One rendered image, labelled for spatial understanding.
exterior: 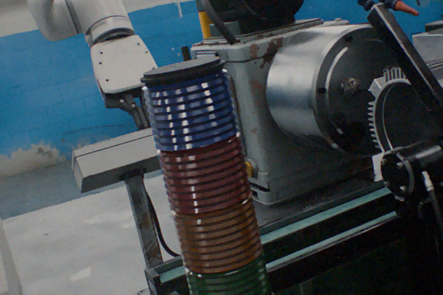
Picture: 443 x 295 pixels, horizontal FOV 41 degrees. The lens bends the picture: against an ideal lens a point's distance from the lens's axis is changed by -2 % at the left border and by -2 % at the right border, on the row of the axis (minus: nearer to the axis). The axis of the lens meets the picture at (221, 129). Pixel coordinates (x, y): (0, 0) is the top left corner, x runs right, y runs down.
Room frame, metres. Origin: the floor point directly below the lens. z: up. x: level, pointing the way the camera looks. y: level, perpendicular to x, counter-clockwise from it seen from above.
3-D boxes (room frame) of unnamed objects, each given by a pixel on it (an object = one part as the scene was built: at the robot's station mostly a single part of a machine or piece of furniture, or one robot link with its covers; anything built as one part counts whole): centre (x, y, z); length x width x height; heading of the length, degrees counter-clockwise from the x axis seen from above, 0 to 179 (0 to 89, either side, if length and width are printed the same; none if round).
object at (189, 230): (0.42, 0.02, 1.10); 0.06 x 0.06 x 0.04
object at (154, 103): (0.42, 0.02, 1.19); 0.06 x 0.06 x 0.04
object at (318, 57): (1.23, -0.23, 1.04); 0.37 x 0.25 x 0.25; 23
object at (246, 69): (1.45, -0.13, 0.99); 0.35 x 0.31 x 0.37; 23
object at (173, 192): (0.42, 0.02, 1.14); 0.06 x 0.06 x 0.04
